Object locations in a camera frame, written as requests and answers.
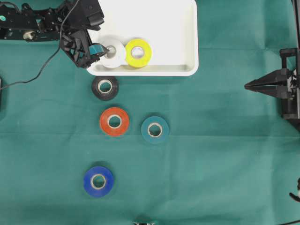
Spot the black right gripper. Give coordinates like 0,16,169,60
244,48,300,131

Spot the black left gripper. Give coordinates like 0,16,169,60
60,29,110,68

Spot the white tape roll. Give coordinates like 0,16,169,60
96,36,126,68

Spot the yellow tape roll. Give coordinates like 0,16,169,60
125,38,152,68

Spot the red tape roll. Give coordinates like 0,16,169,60
99,107,130,137

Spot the green tape roll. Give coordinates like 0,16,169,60
141,116,169,144

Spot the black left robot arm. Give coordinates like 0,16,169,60
0,0,109,68

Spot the black tape roll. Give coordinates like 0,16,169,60
91,76,119,101

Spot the white rectangular plastic case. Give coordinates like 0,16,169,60
87,0,199,76

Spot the blue tape roll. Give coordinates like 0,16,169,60
83,166,114,198

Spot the green table cloth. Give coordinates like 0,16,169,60
0,0,300,225

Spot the black white clip object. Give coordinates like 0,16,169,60
289,178,300,203

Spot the black bottom edge object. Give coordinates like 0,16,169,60
133,215,157,225

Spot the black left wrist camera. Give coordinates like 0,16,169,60
56,0,105,31

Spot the black camera cable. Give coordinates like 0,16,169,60
0,0,82,91

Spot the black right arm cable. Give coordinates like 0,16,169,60
290,0,300,50

